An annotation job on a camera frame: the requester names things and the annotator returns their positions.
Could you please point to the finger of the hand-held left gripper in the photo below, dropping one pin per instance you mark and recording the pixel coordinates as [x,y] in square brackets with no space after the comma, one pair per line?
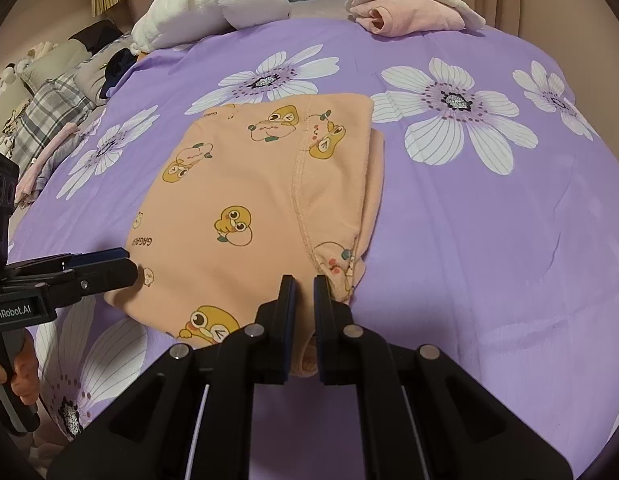
[99,257]
[104,277]

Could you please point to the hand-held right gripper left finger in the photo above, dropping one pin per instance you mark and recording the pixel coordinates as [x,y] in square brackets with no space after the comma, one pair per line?
[288,320]

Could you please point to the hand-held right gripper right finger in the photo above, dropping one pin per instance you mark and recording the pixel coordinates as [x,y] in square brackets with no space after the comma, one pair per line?
[322,320]

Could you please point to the orange cartoon print pants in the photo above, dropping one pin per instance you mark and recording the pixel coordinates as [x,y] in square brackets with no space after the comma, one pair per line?
[249,185]

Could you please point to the person's left hand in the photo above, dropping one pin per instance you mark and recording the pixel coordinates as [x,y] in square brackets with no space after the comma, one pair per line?
[26,370]

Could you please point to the pink cloth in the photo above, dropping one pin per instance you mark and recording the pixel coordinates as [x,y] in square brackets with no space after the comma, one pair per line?
[44,160]

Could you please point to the plaid cloth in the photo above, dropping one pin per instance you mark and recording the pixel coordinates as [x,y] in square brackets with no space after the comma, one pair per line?
[49,115]

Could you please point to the white plush toy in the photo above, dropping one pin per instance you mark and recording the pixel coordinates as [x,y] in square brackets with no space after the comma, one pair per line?
[8,80]

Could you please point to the beige pillow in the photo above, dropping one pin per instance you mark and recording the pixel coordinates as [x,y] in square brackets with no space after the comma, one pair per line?
[54,60]

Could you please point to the dark blue cloth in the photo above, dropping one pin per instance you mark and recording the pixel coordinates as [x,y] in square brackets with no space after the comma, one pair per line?
[116,72]

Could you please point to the purple floral bed sheet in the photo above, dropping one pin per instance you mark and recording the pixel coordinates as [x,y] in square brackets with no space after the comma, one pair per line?
[489,260]

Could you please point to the white fluffy garment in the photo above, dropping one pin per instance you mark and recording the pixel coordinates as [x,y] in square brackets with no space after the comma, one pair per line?
[209,5]

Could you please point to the pink folded garment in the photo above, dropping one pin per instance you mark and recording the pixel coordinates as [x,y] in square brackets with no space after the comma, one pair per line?
[419,17]

